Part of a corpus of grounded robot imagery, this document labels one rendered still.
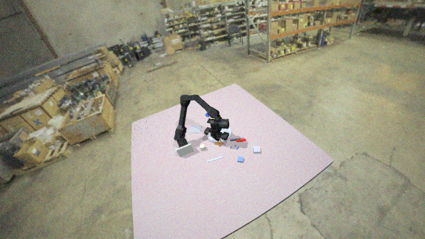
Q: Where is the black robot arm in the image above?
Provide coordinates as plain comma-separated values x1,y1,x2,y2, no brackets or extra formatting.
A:
174,94,230,147

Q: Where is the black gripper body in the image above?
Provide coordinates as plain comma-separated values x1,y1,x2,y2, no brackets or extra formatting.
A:
204,127,230,140

